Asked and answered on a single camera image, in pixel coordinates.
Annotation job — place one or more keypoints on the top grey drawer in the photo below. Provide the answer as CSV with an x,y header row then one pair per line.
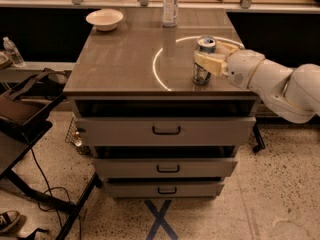
x,y
221,131

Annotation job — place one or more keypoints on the black caster wheel leg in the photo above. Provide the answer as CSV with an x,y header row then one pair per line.
x,y
260,143

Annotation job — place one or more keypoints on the bottom grey drawer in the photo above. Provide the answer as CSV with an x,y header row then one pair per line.
x,y
164,189

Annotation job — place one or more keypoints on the grey drawer cabinet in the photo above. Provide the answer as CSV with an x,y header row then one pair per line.
x,y
145,70

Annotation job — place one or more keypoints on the white paper bowl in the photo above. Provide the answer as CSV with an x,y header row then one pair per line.
x,y
105,19

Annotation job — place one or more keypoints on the small water bottle on ledge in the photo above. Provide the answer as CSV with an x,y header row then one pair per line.
x,y
13,52

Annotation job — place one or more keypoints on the grey drawer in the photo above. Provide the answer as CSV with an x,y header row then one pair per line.
x,y
221,131
164,189
164,168

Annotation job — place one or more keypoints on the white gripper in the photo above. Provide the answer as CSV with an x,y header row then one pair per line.
x,y
240,67

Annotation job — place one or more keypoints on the black chair with brown bag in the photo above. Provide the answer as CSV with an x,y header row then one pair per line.
x,y
22,119

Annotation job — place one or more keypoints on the sneaker shoe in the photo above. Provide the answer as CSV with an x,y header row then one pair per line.
x,y
8,220

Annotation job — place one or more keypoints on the redbull can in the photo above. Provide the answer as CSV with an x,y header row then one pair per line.
x,y
205,46

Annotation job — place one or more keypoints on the wire basket on floor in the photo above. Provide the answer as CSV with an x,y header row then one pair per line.
x,y
73,138

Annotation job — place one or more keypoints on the clear plastic water bottle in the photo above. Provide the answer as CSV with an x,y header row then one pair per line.
x,y
170,10

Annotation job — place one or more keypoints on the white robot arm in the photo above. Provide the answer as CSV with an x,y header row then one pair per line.
x,y
293,94

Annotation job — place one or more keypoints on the middle grey drawer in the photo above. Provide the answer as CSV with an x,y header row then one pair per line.
x,y
164,168

